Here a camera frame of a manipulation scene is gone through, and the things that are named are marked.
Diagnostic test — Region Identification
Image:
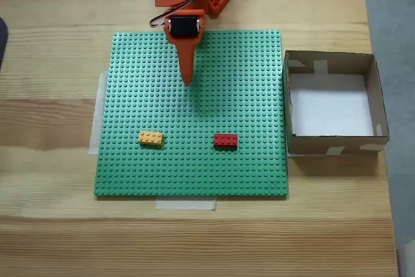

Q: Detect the yellow lego block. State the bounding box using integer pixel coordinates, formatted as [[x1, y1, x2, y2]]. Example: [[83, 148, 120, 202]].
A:
[[137, 130, 165, 149]]

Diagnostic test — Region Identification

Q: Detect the green lego baseplate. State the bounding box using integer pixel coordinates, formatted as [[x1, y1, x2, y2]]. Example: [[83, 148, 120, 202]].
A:
[[93, 29, 289, 200]]

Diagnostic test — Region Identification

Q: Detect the red lego block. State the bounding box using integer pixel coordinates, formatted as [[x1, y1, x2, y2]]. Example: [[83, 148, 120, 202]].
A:
[[213, 133, 239, 151]]

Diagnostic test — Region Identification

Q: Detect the open cardboard box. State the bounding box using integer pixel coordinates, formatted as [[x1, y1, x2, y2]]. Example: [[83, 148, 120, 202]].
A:
[[282, 49, 390, 158]]

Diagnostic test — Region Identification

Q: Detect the long translucent tape strip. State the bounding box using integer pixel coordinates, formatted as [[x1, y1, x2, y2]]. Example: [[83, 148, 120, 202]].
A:
[[88, 69, 111, 156]]

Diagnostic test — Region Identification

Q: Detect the short translucent tape strip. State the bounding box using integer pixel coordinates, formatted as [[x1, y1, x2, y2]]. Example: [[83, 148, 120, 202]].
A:
[[154, 198, 217, 211]]

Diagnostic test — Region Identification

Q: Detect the black rounded object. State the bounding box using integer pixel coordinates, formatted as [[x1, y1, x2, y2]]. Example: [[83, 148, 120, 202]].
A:
[[0, 16, 9, 73]]

